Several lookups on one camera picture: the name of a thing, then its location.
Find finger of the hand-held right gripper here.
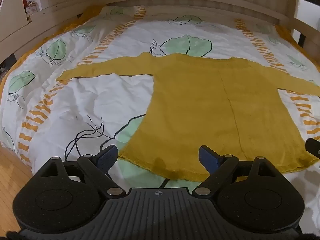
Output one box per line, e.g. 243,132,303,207
305,137,320,159

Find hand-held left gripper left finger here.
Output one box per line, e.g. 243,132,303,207
37,144,124,198

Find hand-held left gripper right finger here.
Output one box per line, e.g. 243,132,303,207
192,145,284,197

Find mustard yellow sweater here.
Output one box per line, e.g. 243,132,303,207
57,52,320,182

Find white leaf-print blanket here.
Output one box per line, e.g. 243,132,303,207
0,5,320,230

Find dark framed window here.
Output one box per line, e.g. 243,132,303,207
296,0,320,45

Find cluttered shelf items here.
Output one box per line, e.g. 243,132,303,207
22,0,42,16

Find wooden bed frame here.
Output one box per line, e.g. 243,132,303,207
0,0,320,65

